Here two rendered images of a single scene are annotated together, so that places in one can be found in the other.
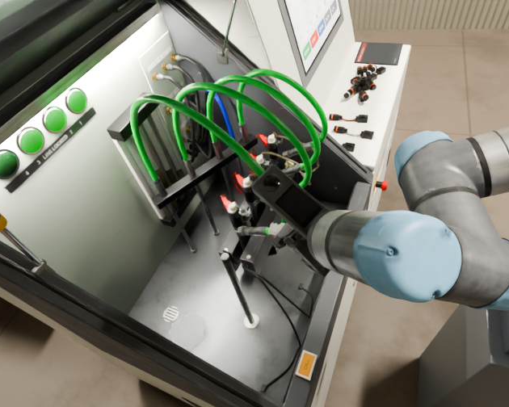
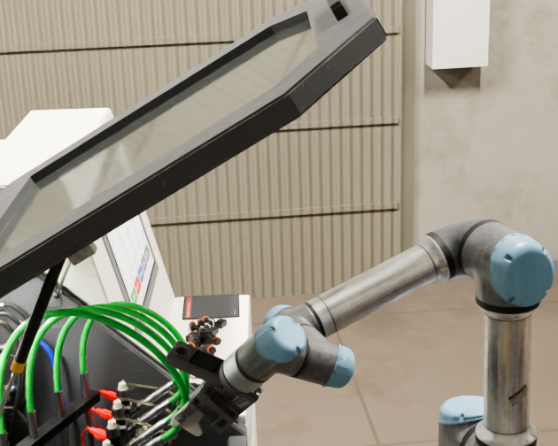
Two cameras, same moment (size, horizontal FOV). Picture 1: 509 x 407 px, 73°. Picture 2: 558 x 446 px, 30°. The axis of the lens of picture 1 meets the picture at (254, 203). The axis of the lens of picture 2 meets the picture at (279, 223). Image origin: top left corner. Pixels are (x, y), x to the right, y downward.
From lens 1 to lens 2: 1.48 m
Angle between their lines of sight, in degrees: 40
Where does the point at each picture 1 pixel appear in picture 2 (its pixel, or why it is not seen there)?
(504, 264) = (331, 347)
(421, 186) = not seen: hidden behind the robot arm
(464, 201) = (306, 328)
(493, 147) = (316, 303)
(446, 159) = (293, 314)
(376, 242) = (264, 330)
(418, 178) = not seen: hidden behind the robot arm
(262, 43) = (101, 282)
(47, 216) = not seen: outside the picture
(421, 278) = (288, 340)
